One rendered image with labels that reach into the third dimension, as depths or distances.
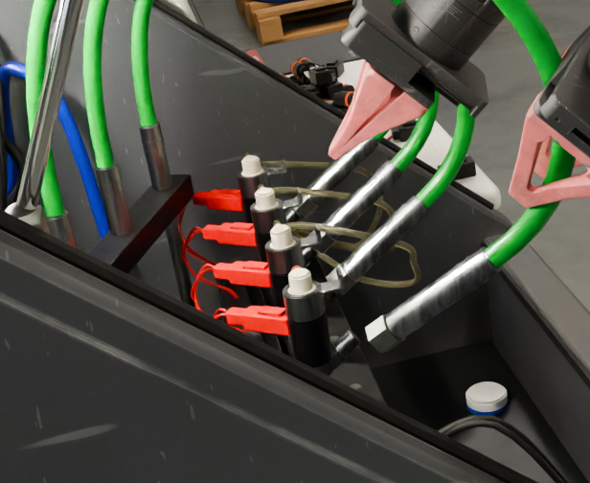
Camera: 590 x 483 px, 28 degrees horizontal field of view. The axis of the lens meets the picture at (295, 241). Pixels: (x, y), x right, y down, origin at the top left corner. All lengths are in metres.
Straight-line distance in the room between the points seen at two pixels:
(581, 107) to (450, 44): 0.16
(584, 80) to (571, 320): 0.46
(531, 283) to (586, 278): 2.01
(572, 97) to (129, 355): 0.28
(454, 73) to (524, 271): 0.41
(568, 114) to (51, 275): 0.29
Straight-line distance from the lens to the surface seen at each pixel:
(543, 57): 0.67
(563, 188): 0.68
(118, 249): 0.96
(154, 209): 1.02
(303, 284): 0.84
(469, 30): 0.76
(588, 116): 0.62
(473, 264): 0.72
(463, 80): 0.77
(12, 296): 0.45
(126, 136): 1.12
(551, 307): 1.09
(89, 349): 0.45
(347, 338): 0.87
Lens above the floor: 1.48
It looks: 25 degrees down
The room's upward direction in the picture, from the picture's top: 10 degrees counter-clockwise
